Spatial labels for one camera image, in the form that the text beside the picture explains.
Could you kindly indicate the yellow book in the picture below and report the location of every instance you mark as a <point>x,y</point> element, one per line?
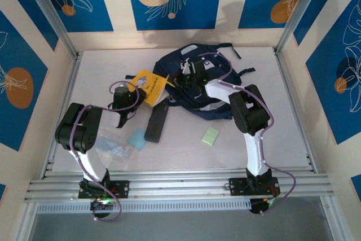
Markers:
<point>149,85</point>

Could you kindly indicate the navy blue backpack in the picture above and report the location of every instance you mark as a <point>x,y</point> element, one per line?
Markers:
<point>169,63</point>

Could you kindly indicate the black pencil case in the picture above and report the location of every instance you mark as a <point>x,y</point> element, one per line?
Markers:
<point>156,123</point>

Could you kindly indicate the clear plastic bag of pens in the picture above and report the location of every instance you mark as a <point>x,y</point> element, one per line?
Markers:
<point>115,148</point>

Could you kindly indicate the green sticky note pad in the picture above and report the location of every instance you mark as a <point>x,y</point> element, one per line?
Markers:
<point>210,137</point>

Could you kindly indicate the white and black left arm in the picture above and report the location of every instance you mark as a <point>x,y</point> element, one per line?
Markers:
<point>90,136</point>

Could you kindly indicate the blue sticky note pad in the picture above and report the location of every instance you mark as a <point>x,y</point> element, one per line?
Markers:
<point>137,139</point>

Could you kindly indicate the black electronics module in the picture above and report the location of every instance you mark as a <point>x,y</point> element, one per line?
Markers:
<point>98,205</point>
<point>258,207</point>

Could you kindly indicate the aluminium side rail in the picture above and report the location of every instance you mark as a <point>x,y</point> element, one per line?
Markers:
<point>292,97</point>
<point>70,83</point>

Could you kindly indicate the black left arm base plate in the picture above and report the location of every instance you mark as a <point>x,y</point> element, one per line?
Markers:
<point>121,188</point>

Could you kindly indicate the long aluminium frame rail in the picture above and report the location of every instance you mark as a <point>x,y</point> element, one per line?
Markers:
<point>180,184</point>

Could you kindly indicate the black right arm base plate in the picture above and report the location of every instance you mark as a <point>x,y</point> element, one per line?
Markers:
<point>238,187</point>

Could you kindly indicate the aluminium frame post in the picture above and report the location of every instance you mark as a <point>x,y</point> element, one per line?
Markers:
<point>302,6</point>
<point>49,6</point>

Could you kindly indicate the aluminium frame leg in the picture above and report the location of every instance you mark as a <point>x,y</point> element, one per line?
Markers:
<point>26,224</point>
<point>332,224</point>

